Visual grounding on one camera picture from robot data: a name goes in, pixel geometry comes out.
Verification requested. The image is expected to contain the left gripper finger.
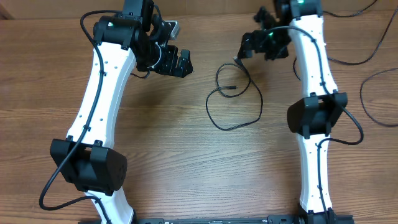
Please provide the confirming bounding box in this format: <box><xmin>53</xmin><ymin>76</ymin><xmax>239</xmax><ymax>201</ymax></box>
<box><xmin>173</xmin><ymin>67</ymin><xmax>190</xmax><ymax>78</ymax></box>
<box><xmin>179</xmin><ymin>49</ymin><xmax>193</xmax><ymax>73</ymax></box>

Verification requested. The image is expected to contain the black usb cable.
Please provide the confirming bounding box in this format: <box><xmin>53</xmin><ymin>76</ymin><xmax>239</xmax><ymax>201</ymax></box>
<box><xmin>205</xmin><ymin>55</ymin><xmax>264</xmax><ymax>132</ymax></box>

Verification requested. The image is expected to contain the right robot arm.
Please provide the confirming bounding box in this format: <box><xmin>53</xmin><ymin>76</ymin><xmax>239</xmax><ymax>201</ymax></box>
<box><xmin>237</xmin><ymin>1</ymin><xmax>354</xmax><ymax>223</ymax></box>

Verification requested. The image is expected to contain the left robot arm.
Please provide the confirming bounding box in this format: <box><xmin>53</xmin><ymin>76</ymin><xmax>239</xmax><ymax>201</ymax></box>
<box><xmin>50</xmin><ymin>1</ymin><xmax>193</xmax><ymax>223</ymax></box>

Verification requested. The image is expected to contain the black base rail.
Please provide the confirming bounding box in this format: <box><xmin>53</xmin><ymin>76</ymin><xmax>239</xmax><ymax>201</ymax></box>
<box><xmin>77</xmin><ymin>208</ymin><xmax>355</xmax><ymax>224</ymax></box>

